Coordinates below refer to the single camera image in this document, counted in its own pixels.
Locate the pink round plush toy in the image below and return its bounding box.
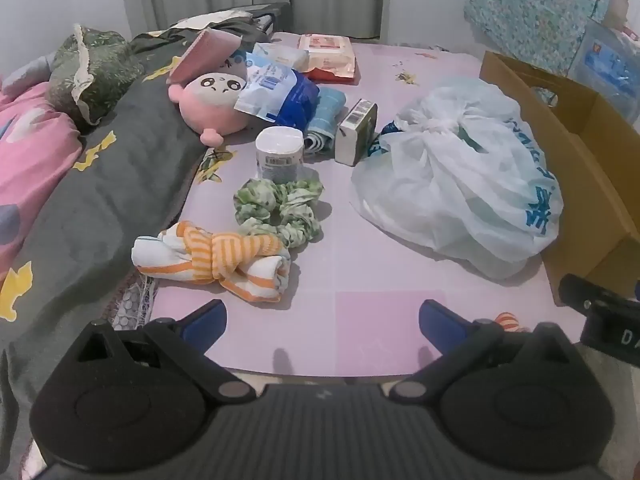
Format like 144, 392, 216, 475
167, 45, 251, 147

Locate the bagged blue water jug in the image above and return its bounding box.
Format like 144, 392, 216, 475
570, 17, 640, 126

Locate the small gold white box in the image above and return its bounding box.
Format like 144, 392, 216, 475
334, 98, 379, 167

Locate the white plastic bag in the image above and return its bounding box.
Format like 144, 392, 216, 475
350, 77, 565, 281

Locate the pink sponge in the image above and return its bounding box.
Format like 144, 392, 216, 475
169, 27, 241, 83

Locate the dark grey printed quilt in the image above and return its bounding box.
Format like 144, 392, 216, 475
0, 7, 273, 461

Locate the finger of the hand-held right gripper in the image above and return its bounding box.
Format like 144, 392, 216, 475
559, 273, 608, 312

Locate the blue white carton box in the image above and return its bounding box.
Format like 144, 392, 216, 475
250, 41, 310, 72

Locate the green lace-trimmed pillow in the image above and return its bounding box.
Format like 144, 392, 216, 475
47, 24, 146, 126

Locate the blue wet wipes pack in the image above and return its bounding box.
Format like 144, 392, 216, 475
234, 57, 321, 128

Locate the light grey pillow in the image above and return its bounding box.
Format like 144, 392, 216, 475
0, 54, 56, 98

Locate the pink blanket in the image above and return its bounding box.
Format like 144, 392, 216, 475
0, 75, 83, 281

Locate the brown cardboard box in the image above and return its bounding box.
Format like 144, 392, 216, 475
479, 50, 640, 307

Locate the dark grey furniture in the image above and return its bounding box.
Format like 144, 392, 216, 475
252, 2, 292, 36

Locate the light blue towel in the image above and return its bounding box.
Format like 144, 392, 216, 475
302, 87, 347, 157

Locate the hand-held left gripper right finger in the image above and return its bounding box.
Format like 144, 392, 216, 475
389, 299, 573, 403

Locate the teal floral cloth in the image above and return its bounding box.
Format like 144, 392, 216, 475
462, 0, 623, 61

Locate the orange striped towel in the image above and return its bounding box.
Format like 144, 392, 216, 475
131, 221, 292, 303

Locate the green floral scrunchie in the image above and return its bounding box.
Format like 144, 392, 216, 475
234, 177, 325, 250

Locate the red pink wipes pack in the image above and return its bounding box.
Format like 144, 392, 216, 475
298, 33, 361, 85

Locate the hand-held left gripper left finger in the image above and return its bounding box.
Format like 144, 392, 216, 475
75, 299, 258, 405

